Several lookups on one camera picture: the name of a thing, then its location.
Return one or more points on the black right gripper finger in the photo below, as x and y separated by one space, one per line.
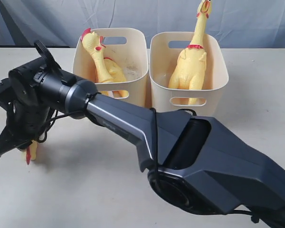
13 138

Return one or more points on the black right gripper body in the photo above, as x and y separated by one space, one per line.
21 99

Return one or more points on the headless yellow rubber chicken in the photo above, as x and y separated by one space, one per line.
30 153

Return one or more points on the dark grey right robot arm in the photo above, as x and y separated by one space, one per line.
195 163

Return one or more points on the cream bin marked X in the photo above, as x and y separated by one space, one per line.
127 47

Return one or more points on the cream bin marked O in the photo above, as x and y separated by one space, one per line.
164 51

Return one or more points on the grey backdrop curtain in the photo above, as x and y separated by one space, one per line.
234 23

